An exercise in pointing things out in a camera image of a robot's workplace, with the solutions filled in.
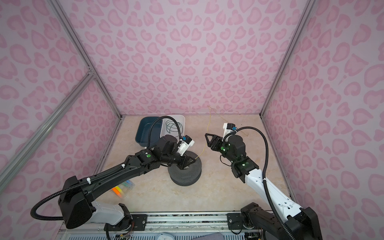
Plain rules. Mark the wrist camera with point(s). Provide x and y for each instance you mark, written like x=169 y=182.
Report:
x=184 y=143
x=228 y=128

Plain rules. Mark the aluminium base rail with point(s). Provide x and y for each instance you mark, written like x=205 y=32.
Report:
x=172 y=226

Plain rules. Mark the pack of highlighter markers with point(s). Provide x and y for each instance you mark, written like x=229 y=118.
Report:
x=123 y=189

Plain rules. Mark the diagonal aluminium frame bar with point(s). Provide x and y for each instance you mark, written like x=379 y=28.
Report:
x=18 y=161

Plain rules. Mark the dark grey spool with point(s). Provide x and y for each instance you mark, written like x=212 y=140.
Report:
x=188 y=176

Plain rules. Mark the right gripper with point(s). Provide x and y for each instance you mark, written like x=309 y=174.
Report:
x=215 y=138

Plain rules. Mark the dark teal plastic bin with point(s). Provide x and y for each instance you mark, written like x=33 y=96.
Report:
x=144 y=129

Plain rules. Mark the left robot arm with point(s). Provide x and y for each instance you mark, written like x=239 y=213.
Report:
x=78 y=203

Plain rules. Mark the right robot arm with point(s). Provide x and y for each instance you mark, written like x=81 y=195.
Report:
x=288 y=220

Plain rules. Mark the white plastic bin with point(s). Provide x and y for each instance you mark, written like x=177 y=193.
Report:
x=169 y=127

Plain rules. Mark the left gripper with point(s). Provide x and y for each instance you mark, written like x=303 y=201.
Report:
x=186 y=161

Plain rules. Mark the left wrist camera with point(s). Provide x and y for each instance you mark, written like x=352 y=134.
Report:
x=184 y=143

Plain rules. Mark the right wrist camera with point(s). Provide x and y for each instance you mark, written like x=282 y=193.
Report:
x=228 y=128

